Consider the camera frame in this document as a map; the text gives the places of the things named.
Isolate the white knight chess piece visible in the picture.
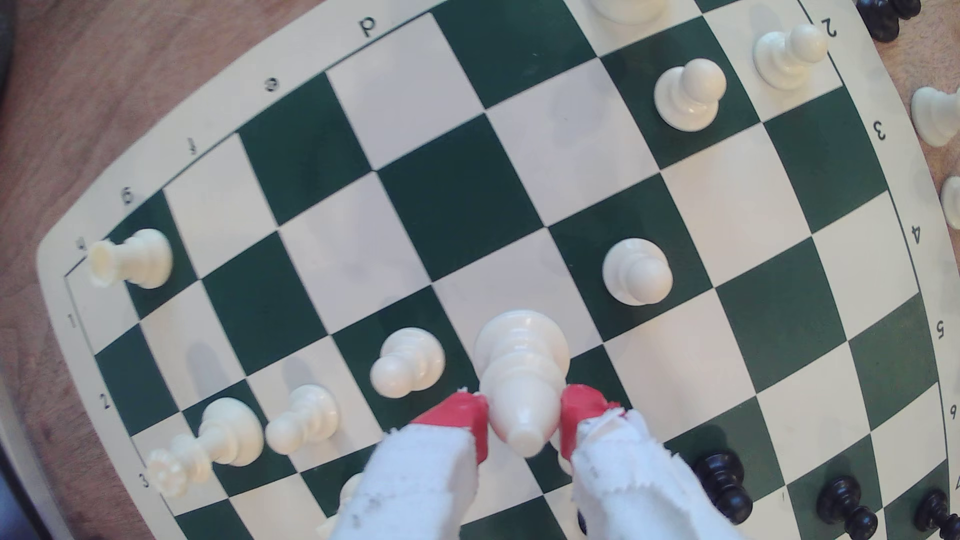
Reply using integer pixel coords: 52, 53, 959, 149
315, 471, 365, 540

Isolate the white bishop chess piece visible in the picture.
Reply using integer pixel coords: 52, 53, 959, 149
472, 309, 572, 459

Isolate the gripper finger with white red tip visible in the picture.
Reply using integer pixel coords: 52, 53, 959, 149
559, 383, 745, 540
330, 390, 491, 540

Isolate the green and cream chess mat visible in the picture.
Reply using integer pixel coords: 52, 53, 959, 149
33, 0, 960, 540

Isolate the white pawn chess piece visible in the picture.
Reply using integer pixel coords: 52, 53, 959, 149
601, 237, 675, 307
752, 23, 830, 92
653, 57, 729, 134
264, 384, 341, 456
369, 327, 447, 400
939, 175, 960, 231

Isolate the black pawn chess piece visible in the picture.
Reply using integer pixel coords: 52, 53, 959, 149
913, 489, 960, 540
815, 475, 879, 540
691, 450, 755, 526
855, 0, 923, 44

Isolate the white rook chess piece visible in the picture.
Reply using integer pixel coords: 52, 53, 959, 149
87, 228, 174, 291
910, 85, 960, 149

